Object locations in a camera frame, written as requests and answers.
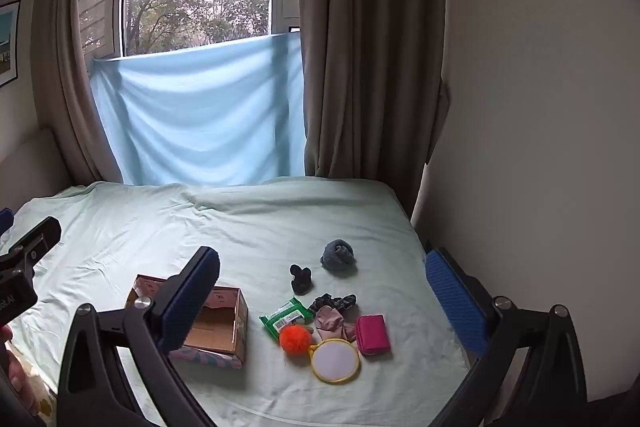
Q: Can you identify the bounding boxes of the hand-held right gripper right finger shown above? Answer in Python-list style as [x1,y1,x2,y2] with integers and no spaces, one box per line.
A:
[425,248,588,427]

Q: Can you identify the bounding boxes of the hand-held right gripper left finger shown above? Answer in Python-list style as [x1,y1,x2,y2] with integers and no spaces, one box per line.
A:
[57,247,220,427]

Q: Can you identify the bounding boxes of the cardboard box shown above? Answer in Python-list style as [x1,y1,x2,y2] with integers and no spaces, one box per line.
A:
[124,274,249,370]

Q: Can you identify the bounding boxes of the magenta pouch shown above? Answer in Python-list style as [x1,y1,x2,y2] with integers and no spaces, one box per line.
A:
[356,314,392,356]

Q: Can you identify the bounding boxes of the green wet wipes packet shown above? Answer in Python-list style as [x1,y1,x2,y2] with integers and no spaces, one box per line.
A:
[259,297,315,344]

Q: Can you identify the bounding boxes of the orange pompom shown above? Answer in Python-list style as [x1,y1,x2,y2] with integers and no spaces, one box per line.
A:
[278,326,308,356]

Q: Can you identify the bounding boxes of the black scrunchie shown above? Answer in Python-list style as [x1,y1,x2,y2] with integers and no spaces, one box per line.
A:
[309,293,358,314]

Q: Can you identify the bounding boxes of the grey fleece socks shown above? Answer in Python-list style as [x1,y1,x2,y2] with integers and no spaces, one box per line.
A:
[320,240,358,278]

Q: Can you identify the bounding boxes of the pink cloth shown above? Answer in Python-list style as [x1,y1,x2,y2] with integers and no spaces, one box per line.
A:
[313,305,359,343]

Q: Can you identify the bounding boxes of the round yellow-rimmed mirror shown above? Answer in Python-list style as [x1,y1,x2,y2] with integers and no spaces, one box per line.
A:
[308,339,362,382]

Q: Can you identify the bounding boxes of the person's left hand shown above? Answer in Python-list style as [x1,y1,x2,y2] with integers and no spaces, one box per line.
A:
[0,324,38,414]

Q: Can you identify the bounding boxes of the white headboard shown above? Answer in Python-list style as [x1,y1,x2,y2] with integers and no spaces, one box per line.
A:
[0,127,72,210]

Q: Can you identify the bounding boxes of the light green bed sheet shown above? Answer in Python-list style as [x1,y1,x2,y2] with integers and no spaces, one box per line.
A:
[0,177,473,427]

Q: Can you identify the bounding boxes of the beige curtain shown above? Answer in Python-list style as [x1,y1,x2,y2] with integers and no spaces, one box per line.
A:
[30,0,138,184]
[298,0,450,223]

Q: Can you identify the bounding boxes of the light blue cloth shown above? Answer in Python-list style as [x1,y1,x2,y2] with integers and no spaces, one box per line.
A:
[90,32,307,186]

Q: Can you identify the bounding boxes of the framed wall picture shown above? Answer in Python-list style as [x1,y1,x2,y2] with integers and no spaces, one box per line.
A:
[0,0,22,88]

